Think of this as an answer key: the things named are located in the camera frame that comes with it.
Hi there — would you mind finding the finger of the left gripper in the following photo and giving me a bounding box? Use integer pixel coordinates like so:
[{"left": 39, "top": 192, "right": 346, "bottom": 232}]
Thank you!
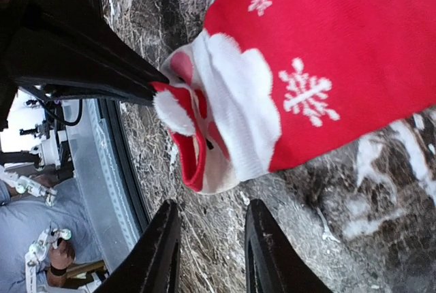
[
  {"left": 40, "top": 84, "right": 156, "bottom": 106},
  {"left": 6, "top": 27, "right": 168, "bottom": 85}
]

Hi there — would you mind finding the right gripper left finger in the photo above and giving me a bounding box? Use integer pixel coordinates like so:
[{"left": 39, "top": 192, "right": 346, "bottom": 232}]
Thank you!
[{"left": 96, "top": 200, "right": 181, "bottom": 293}]

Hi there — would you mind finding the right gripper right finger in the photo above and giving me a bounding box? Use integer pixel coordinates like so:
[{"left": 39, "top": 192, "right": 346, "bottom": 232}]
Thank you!
[{"left": 245, "top": 199, "right": 330, "bottom": 293}]

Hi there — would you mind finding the operator hand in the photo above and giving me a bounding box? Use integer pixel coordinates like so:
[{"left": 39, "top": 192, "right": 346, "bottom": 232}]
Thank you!
[{"left": 48, "top": 240, "right": 76, "bottom": 270}]

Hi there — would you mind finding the white teleoperation leader device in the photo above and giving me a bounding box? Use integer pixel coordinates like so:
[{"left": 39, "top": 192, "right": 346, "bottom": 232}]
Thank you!
[{"left": 25, "top": 226, "right": 72, "bottom": 293}]

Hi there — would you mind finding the person in blue shirt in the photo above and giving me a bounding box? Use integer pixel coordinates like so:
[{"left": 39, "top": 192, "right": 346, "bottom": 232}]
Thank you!
[{"left": 1, "top": 178, "right": 102, "bottom": 292}]

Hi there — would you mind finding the white slotted cable duct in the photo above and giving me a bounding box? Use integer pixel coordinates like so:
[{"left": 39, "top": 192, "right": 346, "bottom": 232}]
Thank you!
[{"left": 63, "top": 99, "right": 142, "bottom": 272}]

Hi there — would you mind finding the black front rail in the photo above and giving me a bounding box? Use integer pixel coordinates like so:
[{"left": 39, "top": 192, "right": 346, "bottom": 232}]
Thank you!
[{"left": 98, "top": 99, "right": 151, "bottom": 234}]

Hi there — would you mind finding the red Santa Christmas sock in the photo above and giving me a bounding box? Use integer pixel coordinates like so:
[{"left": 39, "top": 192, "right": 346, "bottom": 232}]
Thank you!
[{"left": 153, "top": 0, "right": 435, "bottom": 194}]

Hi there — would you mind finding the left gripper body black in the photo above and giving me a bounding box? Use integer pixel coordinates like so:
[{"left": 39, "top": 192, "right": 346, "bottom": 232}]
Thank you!
[{"left": 1, "top": 0, "right": 102, "bottom": 129}]

